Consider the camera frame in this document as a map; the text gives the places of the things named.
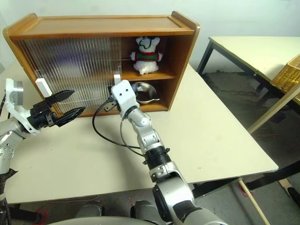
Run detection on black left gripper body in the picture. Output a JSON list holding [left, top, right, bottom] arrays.
[[27, 99, 59, 129]]

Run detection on black table leg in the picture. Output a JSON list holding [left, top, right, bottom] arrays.
[[192, 178, 241, 199], [246, 161, 300, 190], [0, 203, 40, 225]]

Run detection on silver metal bowl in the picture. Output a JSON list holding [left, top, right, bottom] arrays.
[[130, 82, 161, 105]]

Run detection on light wood plank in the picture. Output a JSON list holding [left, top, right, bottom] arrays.
[[278, 178, 291, 192]]

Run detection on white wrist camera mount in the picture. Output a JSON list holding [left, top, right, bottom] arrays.
[[5, 78, 39, 135], [110, 79, 139, 118]]

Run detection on brown wooden cabinet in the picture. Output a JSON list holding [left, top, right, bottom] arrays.
[[2, 10, 201, 118]]

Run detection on beige table black legs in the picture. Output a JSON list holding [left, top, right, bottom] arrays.
[[196, 36, 300, 111]]

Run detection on yellow wicker basket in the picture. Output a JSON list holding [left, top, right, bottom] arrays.
[[271, 53, 300, 104]]

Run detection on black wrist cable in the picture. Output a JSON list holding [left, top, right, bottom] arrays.
[[0, 93, 11, 120], [92, 99, 147, 157]]

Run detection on light wooden beam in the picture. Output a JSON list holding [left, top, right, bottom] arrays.
[[247, 83, 300, 135]]

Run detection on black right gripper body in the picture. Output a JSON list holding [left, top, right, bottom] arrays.
[[104, 99, 120, 113]]

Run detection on ribbed clear sliding door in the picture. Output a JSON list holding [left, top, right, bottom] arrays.
[[28, 37, 122, 115], [16, 37, 113, 116]]

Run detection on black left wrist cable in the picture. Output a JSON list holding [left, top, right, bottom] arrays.
[[0, 93, 11, 120]]

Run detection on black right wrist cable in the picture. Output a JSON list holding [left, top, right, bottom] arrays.
[[92, 99, 147, 157]]

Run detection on black shoe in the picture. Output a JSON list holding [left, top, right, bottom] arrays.
[[287, 187, 300, 207]]

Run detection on white plush bear toy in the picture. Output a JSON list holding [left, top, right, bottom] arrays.
[[130, 36, 165, 75]]

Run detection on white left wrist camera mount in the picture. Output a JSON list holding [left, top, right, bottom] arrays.
[[5, 78, 39, 135]]

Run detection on thin light wooden stick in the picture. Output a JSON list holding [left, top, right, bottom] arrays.
[[238, 178, 270, 225]]

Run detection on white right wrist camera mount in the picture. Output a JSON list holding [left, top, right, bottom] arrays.
[[110, 79, 139, 118]]

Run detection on grey rounded shape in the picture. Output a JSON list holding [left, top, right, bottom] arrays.
[[75, 204, 103, 218], [130, 200, 165, 222]]

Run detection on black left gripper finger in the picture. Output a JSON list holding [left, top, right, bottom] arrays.
[[45, 90, 75, 108], [54, 106, 86, 128]]

